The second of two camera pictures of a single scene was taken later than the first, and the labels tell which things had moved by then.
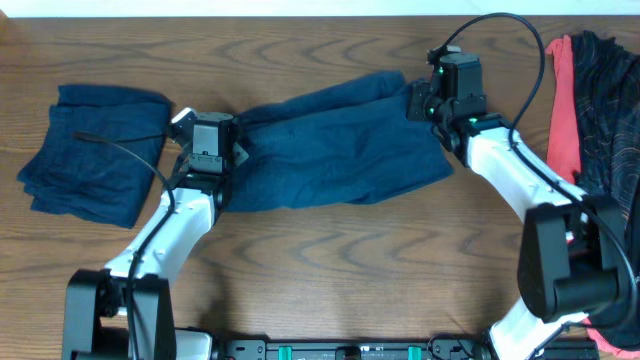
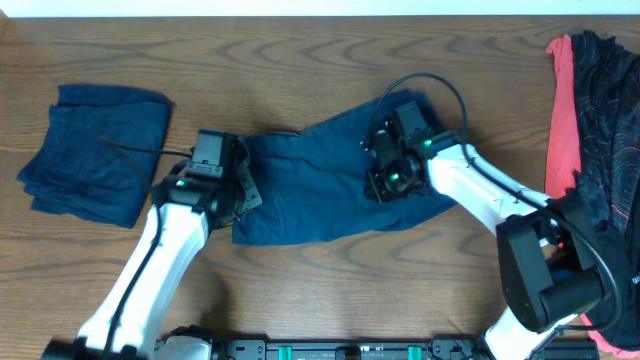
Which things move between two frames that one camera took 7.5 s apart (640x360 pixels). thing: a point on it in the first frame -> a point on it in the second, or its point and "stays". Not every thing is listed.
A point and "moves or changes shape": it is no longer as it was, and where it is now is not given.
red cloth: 564,134 stays
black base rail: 436,349 stays
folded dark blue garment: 73,175 stays
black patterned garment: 607,79 stays
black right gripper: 417,91 -> 374,179
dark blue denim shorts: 348,144 moves or changes shape
